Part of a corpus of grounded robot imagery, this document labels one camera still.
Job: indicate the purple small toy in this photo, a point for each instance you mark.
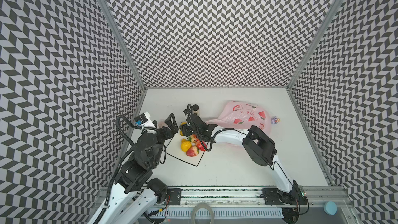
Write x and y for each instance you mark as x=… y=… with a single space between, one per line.
x=275 y=120

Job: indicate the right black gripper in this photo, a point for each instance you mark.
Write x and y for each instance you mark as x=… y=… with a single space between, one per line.
x=189 y=128

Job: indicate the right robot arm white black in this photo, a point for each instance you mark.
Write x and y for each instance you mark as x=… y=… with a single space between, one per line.
x=260 y=148

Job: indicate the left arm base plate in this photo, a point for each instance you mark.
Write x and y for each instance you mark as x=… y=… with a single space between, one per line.
x=170 y=196

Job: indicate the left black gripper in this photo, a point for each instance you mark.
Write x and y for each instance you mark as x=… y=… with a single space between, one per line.
x=168 y=134

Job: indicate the fake peach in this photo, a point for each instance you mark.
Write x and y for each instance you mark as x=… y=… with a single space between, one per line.
x=193 y=138

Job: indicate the pink plastic bag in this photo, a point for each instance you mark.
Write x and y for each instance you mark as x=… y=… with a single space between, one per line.
x=242 y=115

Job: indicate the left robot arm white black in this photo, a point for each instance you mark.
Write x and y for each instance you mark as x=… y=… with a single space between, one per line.
x=132 y=192

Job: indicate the teal round cap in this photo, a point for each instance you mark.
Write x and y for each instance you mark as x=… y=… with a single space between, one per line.
x=330 y=208

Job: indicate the clear tube loop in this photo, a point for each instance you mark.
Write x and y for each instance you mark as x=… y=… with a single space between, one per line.
x=202 y=210

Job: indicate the aluminium front rail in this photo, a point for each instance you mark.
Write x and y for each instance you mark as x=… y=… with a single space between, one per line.
x=250 y=196

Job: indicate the glass jar black lid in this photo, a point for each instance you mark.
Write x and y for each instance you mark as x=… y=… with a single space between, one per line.
x=196 y=109

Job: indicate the pink block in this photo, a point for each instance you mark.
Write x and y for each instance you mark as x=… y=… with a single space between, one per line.
x=161 y=124

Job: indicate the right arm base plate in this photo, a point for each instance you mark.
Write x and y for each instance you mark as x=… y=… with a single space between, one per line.
x=273 y=196

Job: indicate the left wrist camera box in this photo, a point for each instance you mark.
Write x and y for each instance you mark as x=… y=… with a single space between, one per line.
x=144 y=120

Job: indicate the fake yellow fruit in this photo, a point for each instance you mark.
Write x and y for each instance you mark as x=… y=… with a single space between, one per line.
x=185 y=145

